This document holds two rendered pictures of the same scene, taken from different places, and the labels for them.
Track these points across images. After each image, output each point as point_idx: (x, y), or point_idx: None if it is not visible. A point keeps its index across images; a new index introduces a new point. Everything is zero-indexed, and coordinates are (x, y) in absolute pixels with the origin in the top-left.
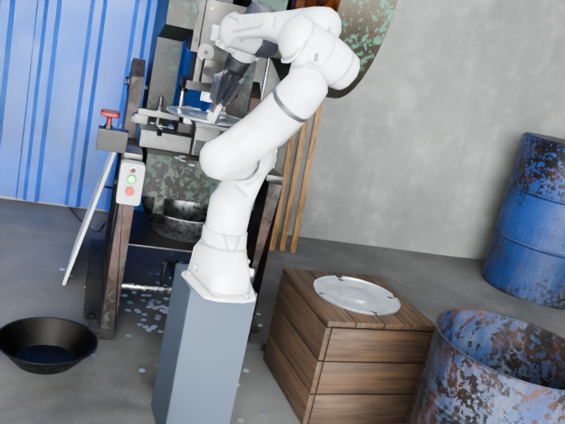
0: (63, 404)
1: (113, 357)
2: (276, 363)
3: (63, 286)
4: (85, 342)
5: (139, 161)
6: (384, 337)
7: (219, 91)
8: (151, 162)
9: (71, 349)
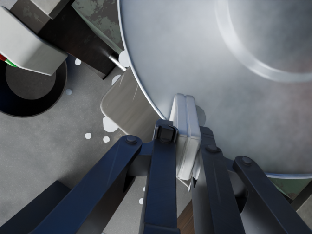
0: (3, 138)
1: (81, 105)
2: (183, 217)
3: None
4: (60, 84)
5: (24, 35)
6: None
7: (142, 211)
8: (87, 21)
9: (56, 75)
